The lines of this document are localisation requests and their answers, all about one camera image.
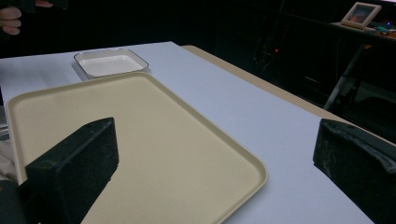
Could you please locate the white square dish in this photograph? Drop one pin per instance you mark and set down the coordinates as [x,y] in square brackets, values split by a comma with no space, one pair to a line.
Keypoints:
[109,63]

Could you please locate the wooden picture frame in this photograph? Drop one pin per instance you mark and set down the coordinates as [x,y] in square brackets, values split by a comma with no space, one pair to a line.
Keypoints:
[361,15]

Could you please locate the beige plastic tray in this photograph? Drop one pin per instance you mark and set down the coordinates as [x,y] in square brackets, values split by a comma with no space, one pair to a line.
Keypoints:
[174,149]

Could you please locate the grey metal stand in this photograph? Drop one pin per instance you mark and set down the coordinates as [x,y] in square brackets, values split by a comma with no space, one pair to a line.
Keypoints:
[342,81]

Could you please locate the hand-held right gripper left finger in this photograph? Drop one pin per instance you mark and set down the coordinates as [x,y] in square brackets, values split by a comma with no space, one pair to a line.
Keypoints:
[74,168]

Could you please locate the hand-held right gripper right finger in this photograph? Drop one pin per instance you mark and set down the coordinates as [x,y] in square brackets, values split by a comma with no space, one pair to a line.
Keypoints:
[358,161]

